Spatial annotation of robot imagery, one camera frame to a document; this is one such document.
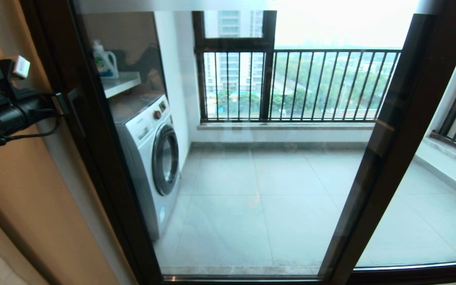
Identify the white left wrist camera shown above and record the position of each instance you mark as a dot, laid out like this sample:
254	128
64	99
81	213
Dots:
21	67

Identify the dark framed sliding glass door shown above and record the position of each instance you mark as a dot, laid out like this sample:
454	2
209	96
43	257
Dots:
38	39

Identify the white wall shelf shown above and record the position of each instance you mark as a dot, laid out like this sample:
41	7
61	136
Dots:
121	83

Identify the dark window frame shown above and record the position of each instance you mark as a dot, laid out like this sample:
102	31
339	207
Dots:
268	79

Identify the long grey stone sill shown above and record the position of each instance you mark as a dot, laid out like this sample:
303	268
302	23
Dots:
283	126

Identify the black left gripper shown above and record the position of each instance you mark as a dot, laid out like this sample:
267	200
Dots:
18	111

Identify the white front-load washing machine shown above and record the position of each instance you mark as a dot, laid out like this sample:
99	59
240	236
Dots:
143	158

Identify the short grey stone sill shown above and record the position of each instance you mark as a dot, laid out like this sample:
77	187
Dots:
449	155

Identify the white detergent bottle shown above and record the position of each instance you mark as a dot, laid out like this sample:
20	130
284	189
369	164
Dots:
105	63

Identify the long black balcony railing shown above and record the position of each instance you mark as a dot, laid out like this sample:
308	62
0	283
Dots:
331	50

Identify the brown framed fixed glass door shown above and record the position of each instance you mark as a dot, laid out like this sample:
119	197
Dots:
410	271

